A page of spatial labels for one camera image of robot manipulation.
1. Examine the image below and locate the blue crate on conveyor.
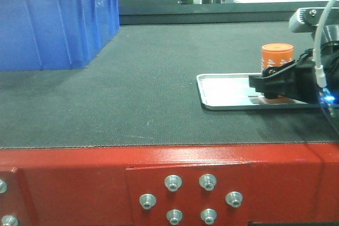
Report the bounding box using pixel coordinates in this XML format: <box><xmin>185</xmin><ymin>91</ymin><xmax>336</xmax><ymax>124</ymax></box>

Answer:
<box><xmin>1</xmin><ymin>0</ymin><xmax>120</xmax><ymax>71</ymax></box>

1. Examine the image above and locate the white cable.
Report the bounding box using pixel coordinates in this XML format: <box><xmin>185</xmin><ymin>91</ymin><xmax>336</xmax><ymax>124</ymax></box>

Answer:
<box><xmin>314</xmin><ymin>0</ymin><xmax>339</xmax><ymax>88</ymax></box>

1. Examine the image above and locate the orange capacitor with white numbers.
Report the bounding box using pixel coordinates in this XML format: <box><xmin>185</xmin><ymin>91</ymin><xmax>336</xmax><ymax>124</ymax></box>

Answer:
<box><xmin>261</xmin><ymin>43</ymin><xmax>293</xmax><ymax>72</ymax></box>

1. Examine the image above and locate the red conveyor frame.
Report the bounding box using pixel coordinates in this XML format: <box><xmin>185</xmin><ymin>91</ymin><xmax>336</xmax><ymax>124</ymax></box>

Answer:
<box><xmin>1</xmin><ymin>143</ymin><xmax>338</xmax><ymax>225</ymax></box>

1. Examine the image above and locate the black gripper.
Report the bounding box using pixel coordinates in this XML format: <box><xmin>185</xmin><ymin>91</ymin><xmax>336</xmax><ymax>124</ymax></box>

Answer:
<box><xmin>248</xmin><ymin>26</ymin><xmax>338</xmax><ymax>104</ymax></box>

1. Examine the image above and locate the white metal tray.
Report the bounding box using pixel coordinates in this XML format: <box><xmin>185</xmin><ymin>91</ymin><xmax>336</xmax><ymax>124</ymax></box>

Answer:
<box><xmin>196</xmin><ymin>73</ymin><xmax>318</xmax><ymax>111</ymax></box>

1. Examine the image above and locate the black conveyor belt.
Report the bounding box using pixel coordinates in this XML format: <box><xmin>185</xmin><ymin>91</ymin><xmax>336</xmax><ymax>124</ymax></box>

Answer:
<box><xmin>1</xmin><ymin>22</ymin><xmax>338</xmax><ymax>149</ymax></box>

